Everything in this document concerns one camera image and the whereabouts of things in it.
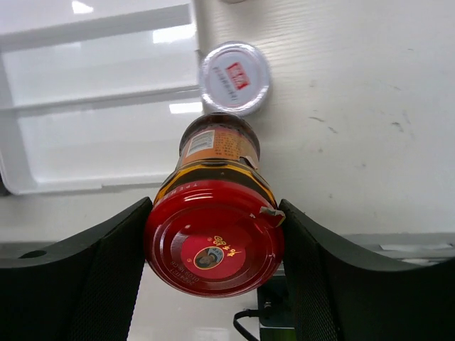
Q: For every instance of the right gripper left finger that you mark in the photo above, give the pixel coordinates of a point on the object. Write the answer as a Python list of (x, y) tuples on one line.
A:
[(84, 287)]

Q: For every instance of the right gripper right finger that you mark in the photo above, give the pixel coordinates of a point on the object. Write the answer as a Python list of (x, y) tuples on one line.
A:
[(342, 291)]

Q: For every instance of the red-lid sauce jar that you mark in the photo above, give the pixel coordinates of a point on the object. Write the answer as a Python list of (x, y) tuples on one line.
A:
[(215, 226)]

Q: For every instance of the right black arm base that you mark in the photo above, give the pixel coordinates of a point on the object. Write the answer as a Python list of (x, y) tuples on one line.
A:
[(274, 312)]

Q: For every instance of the white three-compartment tray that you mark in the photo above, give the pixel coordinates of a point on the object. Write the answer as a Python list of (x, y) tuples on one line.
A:
[(95, 94)]

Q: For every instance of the right small silver-lid jar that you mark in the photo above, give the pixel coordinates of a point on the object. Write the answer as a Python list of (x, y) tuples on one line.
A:
[(235, 78)]

